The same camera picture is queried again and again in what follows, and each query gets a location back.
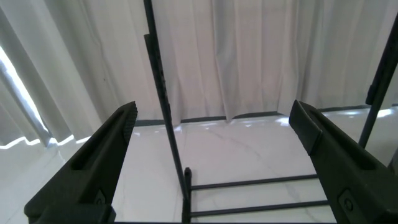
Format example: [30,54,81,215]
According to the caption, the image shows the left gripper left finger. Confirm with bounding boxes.
[24,101,138,224]

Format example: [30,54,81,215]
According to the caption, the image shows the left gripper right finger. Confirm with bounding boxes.
[288,99,398,224]

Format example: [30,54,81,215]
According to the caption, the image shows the black clothes rack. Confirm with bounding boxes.
[142,0,398,224]

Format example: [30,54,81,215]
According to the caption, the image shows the white curtain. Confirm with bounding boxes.
[0,0,398,147]

